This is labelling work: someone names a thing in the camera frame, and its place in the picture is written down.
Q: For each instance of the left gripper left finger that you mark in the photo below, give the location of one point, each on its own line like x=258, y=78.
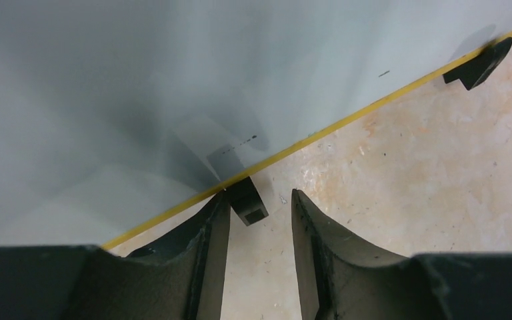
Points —
x=177, y=276

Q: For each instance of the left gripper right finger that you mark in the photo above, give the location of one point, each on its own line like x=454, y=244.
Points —
x=341, y=275

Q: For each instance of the yellow-framed whiteboard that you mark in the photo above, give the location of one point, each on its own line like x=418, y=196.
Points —
x=113, y=112

